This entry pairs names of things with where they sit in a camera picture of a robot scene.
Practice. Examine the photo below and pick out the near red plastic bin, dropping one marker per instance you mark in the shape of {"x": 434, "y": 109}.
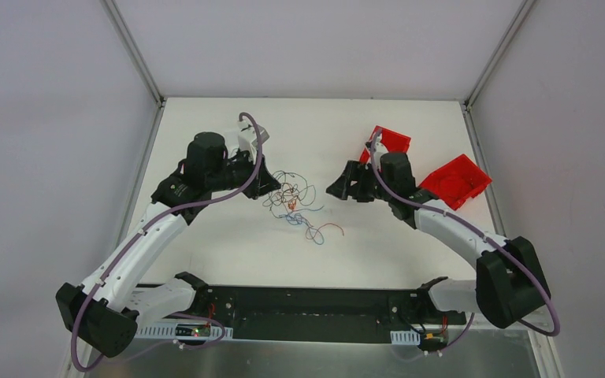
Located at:
{"x": 457, "y": 181}

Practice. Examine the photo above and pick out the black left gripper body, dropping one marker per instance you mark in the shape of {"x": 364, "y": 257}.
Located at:
{"x": 253, "y": 173}

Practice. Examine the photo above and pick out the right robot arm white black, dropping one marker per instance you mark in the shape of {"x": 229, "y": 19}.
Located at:
{"x": 509, "y": 283}

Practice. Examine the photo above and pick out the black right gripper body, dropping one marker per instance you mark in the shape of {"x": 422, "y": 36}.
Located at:
{"x": 360, "y": 183}

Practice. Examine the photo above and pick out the white slotted cable duct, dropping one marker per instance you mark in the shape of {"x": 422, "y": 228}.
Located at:
{"x": 405, "y": 338}
{"x": 185, "y": 331}

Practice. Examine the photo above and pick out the right white slotted cable duct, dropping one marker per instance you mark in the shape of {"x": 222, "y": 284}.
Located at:
{"x": 405, "y": 338}

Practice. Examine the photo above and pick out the aluminium frame rail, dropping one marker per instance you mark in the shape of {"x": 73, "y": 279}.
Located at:
{"x": 539, "y": 318}

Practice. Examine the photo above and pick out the left white slotted cable duct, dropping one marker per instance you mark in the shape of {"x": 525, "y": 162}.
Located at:
{"x": 185, "y": 331}

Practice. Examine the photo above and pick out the red plastic bin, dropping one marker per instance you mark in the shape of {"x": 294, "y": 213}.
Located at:
{"x": 457, "y": 181}
{"x": 388, "y": 141}

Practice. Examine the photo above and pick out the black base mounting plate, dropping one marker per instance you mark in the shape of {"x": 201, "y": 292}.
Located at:
{"x": 328, "y": 315}

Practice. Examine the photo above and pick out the far red plastic bin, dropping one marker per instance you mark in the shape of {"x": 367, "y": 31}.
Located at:
{"x": 388, "y": 141}

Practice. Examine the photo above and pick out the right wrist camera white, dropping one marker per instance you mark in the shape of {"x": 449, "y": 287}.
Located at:
{"x": 375, "y": 144}

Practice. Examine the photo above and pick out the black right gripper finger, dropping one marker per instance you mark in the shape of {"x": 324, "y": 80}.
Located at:
{"x": 349, "y": 174}
{"x": 342, "y": 189}

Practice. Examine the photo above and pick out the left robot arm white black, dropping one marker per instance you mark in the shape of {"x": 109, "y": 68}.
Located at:
{"x": 103, "y": 310}

